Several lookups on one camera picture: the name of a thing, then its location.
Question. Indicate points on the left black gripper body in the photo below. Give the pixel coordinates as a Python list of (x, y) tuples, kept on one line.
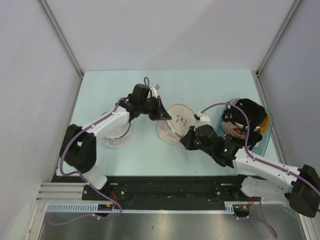
[(150, 107)]

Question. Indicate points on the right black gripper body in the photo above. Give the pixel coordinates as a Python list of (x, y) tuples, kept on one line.
[(193, 144)]

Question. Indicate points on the pink mesh laundry bag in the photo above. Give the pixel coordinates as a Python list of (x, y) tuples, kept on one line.
[(182, 117)]

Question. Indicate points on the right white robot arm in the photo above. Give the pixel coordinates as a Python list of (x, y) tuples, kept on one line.
[(299, 187)]

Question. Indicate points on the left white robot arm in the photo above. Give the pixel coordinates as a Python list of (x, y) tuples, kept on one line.
[(79, 146)]

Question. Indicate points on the pink bra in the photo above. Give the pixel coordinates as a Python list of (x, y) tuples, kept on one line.
[(234, 129)]

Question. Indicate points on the grey-trimmed mesh laundry bag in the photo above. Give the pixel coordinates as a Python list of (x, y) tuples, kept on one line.
[(115, 130)]

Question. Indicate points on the black bra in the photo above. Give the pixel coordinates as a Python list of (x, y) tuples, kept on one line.
[(239, 111)]

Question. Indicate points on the teal plastic basin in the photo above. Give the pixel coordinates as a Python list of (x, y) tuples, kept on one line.
[(260, 148)]

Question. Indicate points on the yellow garment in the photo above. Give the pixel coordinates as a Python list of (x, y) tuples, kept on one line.
[(264, 125)]

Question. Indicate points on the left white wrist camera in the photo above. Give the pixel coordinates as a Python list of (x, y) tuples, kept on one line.
[(154, 90)]

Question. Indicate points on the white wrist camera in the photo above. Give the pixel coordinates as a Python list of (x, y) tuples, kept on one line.
[(154, 90), (202, 118)]

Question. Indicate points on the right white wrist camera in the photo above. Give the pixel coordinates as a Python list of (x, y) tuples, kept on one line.
[(202, 118)]

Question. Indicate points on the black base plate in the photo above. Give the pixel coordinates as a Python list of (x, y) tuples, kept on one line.
[(170, 193)]

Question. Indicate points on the left aluminium frame post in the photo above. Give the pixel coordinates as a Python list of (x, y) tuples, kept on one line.
[(54, 24)]

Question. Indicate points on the aluminium frame post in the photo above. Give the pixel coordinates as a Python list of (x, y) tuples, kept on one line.
[(54, 24), (279, 35)]

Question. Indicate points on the right aluminium frame post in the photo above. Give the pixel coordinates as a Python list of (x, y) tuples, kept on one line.
[(279, 35)]

